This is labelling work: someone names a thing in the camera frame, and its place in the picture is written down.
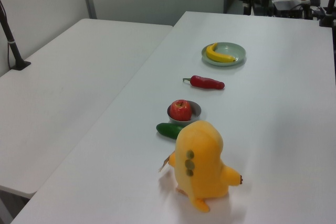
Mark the white adjacent table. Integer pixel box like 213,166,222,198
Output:
0,18,174,200

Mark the yellow plush toy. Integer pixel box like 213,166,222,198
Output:
169,120,244,213

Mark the red chili pepper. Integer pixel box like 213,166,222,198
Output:
182,75,226,90

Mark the small grey bowl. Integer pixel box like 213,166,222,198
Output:
166,100,202,130

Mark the yellow banana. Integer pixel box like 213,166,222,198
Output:
205,42,236,63

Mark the black table clamp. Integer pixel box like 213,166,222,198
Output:
319,0,336,28

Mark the plush toy paper tag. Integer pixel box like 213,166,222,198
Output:
158,150,175,172

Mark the black electronics box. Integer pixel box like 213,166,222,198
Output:
272,0,303,19

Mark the red apple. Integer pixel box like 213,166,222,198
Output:
169,99,193,122

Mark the black camera stand pole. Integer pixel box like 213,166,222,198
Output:
0,0,32,71

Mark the green cucumber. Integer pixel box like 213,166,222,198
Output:
156,122,185,140

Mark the pale green plate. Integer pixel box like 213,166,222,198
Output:
201,41,248,67

